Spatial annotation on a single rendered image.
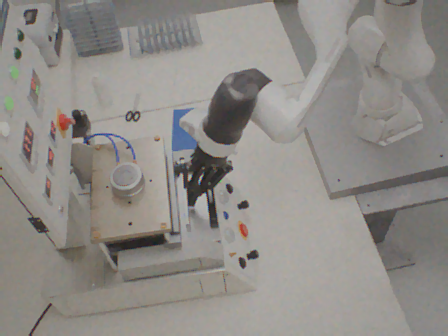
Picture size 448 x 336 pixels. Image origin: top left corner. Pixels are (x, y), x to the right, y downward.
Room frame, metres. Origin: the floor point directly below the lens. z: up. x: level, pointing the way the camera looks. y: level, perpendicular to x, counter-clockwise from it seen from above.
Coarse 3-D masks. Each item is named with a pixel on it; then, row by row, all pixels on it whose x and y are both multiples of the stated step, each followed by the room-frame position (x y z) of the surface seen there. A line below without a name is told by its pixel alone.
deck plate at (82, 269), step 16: (48, 256) 0.58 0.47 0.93; (64, 256) 0.57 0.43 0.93; (80, 256) 0.57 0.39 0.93; (96, 256) 0.56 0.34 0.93; (48, 272) 0.53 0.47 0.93; (64, 272) 0.53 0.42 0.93; (80, 272) 0.52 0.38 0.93; (96, 272) 0.52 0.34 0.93; (112, 272) 0.51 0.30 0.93; (192, 272) 0.49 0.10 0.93; (208, 272) 0.49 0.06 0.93; (48, 288) 0.49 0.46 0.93; (64, 288) 0.49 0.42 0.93; (80, 288) 0.48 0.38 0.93; (96, 288) 0.48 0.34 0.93
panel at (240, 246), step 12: (216, 192) 0.72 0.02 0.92; (228, 192) 0.77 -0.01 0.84; (228, 204) 0.72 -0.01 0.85; (240, 216) 0.71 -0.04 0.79; (240, 240) 0.62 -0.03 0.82; (228, 252) 0.55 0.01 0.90; (240, 252) 0.58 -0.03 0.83; (240, 264) 0.53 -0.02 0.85; (252, 264) 0.57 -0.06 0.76; (252, 276) 0.52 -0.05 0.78
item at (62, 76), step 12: (72, 48) 1.58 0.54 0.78; (60, 60) 1.49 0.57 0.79; (72, 60) 1.50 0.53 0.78; (60, 72) 1.42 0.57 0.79; (72, 72) 1.43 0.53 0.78; (60, 84) 1.36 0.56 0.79; (72, 84) 1.36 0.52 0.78; (60, 96) 1.29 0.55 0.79; (72, 96) 1.30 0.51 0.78; (72, 108) 1.23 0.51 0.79
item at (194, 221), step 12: (180, 180) 0.74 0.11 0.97; (180, 192) 0.70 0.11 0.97; (180, 204) 0.67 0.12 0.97; (204, 204) 0.66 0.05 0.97; (180, 216) 0.63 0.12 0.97; (192, 216) 0.63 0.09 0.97; (204, 216) 0.62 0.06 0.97; (192, 228) 0.59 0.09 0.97; (204, 228) 0.59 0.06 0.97; (216, 228) 0.58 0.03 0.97; (216, 240) 0.55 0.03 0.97
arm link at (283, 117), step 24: (312, 0) 0.80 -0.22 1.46; (336, 0) 0.78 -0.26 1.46; (312, 24) 0.76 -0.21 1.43; (336, 24) 0.75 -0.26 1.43; (336, 48) 0.72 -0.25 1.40; (312, 72) 0.70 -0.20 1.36; (264, 96) 0.68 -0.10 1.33; (288, 96) 0.68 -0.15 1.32; (312, 96) 0.66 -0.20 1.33; (264, 120) 0.64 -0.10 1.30; (288, 120) 0.62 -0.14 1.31
